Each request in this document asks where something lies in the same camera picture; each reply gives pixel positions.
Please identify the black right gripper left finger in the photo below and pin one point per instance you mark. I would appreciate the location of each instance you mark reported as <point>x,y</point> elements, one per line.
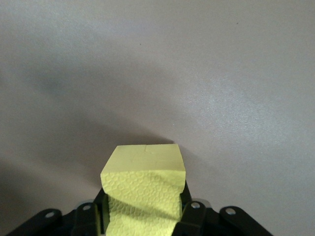
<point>49,221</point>

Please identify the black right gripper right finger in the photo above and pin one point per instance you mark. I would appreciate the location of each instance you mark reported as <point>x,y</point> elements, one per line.
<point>211,221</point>

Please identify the yellow foam cube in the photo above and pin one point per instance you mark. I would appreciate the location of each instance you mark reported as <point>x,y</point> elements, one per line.
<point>145,196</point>

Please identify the large table cover sheet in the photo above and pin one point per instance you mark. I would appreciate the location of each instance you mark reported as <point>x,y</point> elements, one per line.
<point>73,61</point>

